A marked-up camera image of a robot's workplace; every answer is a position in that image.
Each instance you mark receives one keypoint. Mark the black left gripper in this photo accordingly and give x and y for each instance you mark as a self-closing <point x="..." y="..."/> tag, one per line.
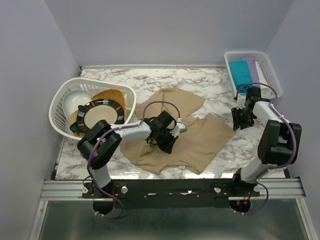
<point x="168" y="147"/>

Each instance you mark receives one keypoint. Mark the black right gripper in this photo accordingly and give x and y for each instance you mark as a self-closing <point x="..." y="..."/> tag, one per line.
<point x="237" y="122"/>

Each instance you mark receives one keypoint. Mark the beige t shirt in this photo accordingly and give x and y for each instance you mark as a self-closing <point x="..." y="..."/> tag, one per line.
<point x="194" y="149"/>

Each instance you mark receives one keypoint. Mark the white rectangular plastic basket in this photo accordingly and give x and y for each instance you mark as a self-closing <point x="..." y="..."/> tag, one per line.
<point x="265" y="65"/>

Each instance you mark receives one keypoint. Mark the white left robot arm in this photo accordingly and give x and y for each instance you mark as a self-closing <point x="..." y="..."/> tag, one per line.
<point x="100" y="143"/>

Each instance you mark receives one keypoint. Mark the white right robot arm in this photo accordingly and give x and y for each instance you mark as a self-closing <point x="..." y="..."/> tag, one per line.
<point x="279" y="143"/>

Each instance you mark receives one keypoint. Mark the white rolled t shirt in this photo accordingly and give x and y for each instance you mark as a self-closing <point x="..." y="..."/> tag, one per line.
<point x="266" y="92"/>

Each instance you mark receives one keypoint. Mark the purple rolled t shirt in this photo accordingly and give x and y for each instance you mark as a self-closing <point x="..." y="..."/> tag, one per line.
<point x="252" y="69"/>

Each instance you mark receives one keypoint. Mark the teal rolled t shirt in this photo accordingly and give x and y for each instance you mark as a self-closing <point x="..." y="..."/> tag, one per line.
<point x="241" y="75"/>

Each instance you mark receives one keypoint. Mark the woven tan placemat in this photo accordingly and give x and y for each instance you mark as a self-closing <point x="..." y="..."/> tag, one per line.
<point x="113" y="94"/>

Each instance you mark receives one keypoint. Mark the striped rim ceramic plate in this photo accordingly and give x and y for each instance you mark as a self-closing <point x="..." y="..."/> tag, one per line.
<point x="89" y="114"/>

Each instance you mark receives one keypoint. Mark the white bowl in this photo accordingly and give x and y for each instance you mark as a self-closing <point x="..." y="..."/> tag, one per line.
<point x="74" y="99"/>

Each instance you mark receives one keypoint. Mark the white round dish basket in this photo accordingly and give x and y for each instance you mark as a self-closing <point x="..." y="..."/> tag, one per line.
<point x="60" y="122"/>

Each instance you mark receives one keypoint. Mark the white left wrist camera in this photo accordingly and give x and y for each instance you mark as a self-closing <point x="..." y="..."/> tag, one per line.
<point x="179" y="128"/>

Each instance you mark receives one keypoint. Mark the aluminium frame rail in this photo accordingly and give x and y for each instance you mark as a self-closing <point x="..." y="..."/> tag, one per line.
<point x="71" y="190"/>

